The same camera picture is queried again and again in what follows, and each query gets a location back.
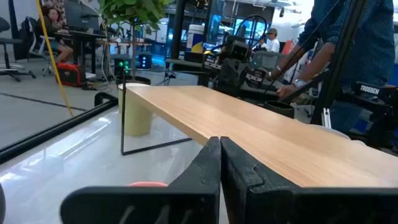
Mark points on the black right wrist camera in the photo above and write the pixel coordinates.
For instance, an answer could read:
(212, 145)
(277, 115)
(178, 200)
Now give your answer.
(237, 48)

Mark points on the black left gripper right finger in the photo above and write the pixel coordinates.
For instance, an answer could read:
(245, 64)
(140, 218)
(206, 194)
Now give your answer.
(255, 199)

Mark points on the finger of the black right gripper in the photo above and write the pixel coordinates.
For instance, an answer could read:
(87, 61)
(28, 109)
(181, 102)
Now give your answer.
(224, 76)
(241, 76)

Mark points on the pink mug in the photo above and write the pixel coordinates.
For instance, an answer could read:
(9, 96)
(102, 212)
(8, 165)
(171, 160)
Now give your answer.
(148, 184)

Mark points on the silver wristwatch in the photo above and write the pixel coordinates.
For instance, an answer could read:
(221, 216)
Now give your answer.
(299, 83)

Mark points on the black computer case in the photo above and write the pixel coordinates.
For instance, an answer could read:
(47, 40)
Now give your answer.
(122, 65)

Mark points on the person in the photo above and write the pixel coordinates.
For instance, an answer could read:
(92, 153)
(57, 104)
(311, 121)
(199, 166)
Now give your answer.
(51, 25)
(373, 40)
(273, 43)

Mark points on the wooden shelf riser black frame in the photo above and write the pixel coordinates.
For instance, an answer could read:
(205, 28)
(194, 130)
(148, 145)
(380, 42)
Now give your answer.
(248, 124)

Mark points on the black aluminium table frame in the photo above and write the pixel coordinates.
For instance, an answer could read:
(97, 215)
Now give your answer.
(59, 129)

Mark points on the person's hand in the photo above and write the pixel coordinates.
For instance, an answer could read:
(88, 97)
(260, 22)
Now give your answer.
(286, 91)

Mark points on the pale yellow-green mug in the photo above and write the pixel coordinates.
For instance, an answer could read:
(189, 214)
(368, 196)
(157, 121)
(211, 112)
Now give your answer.
(136, 118)

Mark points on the green potted plant black pot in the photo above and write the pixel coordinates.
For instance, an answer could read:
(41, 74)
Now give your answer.
(133, 12)

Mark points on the black mug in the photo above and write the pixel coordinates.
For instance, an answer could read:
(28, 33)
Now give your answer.
(280, 110)

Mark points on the white blue water container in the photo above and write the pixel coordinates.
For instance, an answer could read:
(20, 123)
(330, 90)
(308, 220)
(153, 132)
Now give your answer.
(195, 34)

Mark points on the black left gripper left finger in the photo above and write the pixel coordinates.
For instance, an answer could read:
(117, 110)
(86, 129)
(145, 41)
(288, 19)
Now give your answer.
(192, 199)

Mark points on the black office chair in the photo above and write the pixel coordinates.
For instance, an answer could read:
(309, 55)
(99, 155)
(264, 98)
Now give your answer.
(9, 41)

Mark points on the black desk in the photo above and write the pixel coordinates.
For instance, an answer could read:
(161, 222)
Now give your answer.
(84, 34)

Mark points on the red black equipment box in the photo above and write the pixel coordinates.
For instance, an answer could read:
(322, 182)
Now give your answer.
(68, 74)

